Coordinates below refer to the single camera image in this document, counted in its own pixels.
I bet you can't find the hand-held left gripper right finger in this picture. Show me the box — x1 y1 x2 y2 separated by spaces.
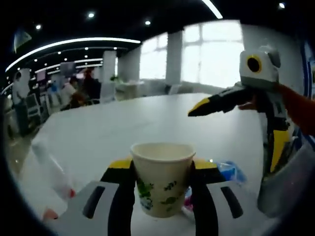
189 158 271 236

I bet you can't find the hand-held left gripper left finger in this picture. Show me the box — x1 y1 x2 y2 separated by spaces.
53 158 136 236

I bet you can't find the blue plastic packet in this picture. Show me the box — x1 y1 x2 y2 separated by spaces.
183 160 248 212

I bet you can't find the clear plastic bottle red label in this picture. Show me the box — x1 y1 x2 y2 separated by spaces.
31 136 77 222

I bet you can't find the paper cup with green print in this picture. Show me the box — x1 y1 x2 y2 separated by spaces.
129 142 197 218

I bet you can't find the person's right hand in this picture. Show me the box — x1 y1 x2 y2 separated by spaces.
238 94 259 111

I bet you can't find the blue display board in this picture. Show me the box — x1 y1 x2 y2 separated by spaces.
301 39 315 99

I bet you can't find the wide bright window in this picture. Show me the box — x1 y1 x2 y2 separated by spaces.
182 21 244 88

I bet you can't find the grey storage bin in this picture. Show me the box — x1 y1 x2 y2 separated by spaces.
257 137 315 218

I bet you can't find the narrow bright window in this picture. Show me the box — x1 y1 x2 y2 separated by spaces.
139 33 169 80

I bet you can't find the straight ceiling light strip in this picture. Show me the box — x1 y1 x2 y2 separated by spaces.
201 0 223 19

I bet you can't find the white table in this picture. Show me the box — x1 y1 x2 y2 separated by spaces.
18 92 266 236

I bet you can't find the curved ceiling light strip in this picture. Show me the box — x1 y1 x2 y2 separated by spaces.
4 37 142 72

